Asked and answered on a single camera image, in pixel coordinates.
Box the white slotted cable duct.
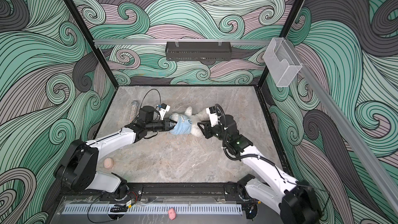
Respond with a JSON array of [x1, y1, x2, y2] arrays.
[[61, 203, 243, 215]]

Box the black wall-mounted tray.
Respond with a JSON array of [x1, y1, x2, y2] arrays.
[[165, 41, 232, 61]]

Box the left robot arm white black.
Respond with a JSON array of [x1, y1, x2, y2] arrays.
[[54, 103, 177, 200]]

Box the aluminium rail back wall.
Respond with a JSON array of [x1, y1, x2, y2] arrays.
[[93, 38, 272, 47]]

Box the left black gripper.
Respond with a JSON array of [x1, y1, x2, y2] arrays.
[[146, 118, 179, 133]]

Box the light blue teddy hoodie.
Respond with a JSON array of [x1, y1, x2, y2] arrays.
[[170, 114, 192, 135]]

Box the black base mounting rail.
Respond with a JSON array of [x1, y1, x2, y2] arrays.
[[65, 182, 256, 202]]

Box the small pink toy piece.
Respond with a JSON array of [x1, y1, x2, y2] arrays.
[[168, 208, 177, 220]]

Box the clear acrylic wall holder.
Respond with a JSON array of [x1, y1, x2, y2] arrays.
[[263, 37, 302, 88]]

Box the white teddy bear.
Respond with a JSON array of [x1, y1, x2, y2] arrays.
[[181, 107, 209, 138]]

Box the aluminium rail right wall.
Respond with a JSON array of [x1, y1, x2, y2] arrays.
[[285, 40, 398, 213]]

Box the clear tube with beads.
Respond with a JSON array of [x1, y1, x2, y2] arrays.
[[129, 101, 140, 122]]

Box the small peach pink ball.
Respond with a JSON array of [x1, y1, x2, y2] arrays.
[[104, 158, 114, 170]]

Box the aluminium rail wall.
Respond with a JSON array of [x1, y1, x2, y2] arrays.
[[285, 40, 398, 213], [93, 38, 272, 47]]

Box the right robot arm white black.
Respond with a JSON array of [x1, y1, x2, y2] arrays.
[[198, 115, 322, 224]]

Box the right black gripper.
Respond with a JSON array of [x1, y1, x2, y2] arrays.
[[197, 119, 232, 145]]

